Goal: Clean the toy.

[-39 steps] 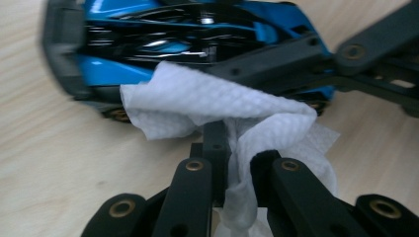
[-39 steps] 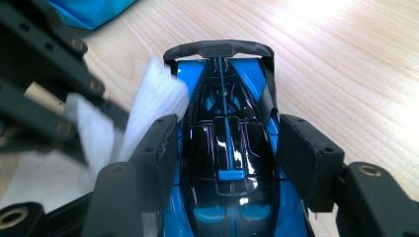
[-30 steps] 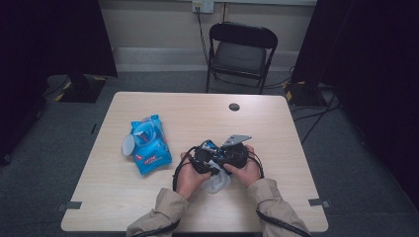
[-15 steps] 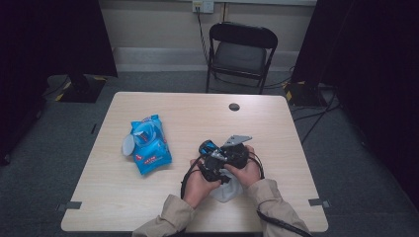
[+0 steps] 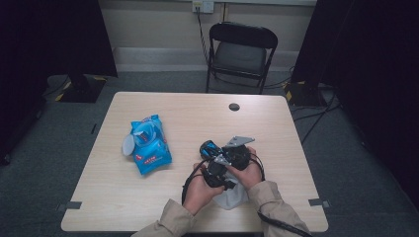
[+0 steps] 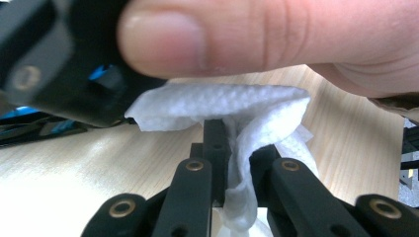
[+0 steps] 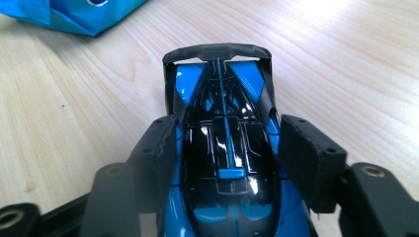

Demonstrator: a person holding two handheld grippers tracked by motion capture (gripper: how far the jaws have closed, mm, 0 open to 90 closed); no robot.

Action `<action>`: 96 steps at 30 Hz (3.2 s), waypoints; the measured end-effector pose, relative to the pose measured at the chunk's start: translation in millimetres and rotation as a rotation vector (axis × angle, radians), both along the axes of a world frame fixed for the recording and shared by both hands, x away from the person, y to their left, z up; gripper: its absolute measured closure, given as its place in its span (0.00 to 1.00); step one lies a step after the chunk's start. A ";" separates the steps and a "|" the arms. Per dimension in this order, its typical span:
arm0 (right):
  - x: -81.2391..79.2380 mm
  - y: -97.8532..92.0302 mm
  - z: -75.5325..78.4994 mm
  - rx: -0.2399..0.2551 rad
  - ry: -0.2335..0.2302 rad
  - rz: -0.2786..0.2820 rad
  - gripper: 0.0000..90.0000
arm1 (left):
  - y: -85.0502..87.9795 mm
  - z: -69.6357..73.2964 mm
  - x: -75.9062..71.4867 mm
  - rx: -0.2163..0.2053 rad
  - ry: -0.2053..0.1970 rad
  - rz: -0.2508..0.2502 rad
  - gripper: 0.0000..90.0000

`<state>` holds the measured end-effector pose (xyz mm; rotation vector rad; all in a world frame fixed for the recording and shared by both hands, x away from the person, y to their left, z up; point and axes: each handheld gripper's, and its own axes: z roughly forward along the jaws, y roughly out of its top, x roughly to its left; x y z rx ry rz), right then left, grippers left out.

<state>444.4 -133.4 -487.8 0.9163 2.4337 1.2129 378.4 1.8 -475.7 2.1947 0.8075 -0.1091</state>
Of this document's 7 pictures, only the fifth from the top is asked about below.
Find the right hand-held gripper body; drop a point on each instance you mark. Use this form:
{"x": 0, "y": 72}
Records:
{"x": 238, "y": 156}

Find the white wall socket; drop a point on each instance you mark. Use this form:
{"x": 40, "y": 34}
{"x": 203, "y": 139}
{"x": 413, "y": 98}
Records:
{"x": 203, "y": 6}

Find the white wet wipe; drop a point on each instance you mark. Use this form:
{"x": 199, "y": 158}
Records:
{"x": 232, "y": 199}

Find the black stand base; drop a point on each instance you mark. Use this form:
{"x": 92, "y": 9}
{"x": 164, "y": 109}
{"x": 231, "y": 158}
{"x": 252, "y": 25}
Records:
{"x": 82, "y": 90}
{"x": 303, "y": 95}

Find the black curtain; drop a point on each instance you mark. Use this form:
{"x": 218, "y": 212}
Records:
{"x": 49, "y": 36}
{"x": 372, "y": 65}

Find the grey tape strip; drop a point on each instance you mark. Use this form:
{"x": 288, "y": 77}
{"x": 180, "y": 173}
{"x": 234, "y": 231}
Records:
{"x": 72, "y": 205}
{"x": 318, "y": 202}

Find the blue wet wipes pack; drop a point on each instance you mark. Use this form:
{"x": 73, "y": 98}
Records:
{"x": 153, "y": 151}

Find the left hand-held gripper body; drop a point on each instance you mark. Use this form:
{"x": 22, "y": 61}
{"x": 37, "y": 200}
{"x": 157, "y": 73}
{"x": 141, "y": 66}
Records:
{"x": 215, "y": 173}

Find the person's right hand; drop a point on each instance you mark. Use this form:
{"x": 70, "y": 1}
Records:
{"x": 252, "y": 176}

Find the black folding chair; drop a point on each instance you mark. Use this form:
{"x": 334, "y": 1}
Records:
{"x": 240, "y": 56}

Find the person's left hand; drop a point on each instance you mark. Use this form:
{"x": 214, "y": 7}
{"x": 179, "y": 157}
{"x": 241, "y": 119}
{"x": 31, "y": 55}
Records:
{"x": 197, "y": 194}

